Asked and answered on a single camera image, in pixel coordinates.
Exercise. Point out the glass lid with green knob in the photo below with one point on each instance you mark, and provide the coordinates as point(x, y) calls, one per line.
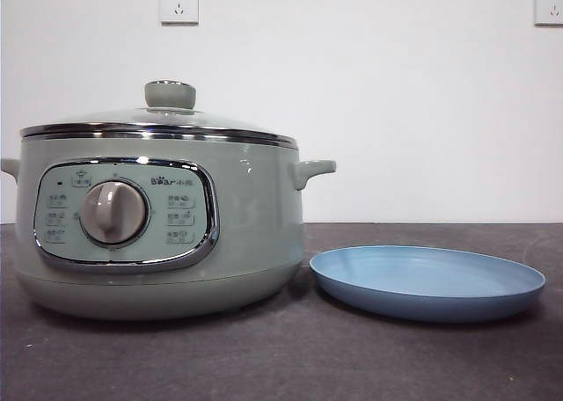
point(170, 95)

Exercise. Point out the pale green electric steamer pot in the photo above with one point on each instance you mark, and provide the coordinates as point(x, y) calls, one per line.
point(246, 225)

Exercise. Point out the blue plate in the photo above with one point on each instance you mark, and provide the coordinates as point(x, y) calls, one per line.
point(422, 278)

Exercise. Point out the white wall socket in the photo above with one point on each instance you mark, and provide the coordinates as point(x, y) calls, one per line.
point(550, 5)
point(179, 5)

